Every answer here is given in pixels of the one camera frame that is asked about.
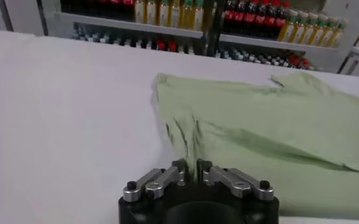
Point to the light green t-shirt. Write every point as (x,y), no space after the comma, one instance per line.
(273,128)

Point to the white beverage display shelf unit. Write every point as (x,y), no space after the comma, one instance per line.
(258,42)
(121,24)

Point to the small red cap cola bottle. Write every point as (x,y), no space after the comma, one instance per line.
(304,62)
(161,45)
(172,46)
(293,60)

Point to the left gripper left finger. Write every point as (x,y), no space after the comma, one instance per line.
(158,182)

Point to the cabinet door black frame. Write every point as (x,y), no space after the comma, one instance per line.
(23,15)

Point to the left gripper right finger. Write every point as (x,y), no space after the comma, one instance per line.
(237,182)

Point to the yellow juice bottle green label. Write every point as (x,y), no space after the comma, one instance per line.
(150,12)
(338,36)
(175,14)
(318,35)
(139,12)
(163,13)
(287,30)
(328,36)
(187,16)
(199,16)
(298,32)
(308,33)

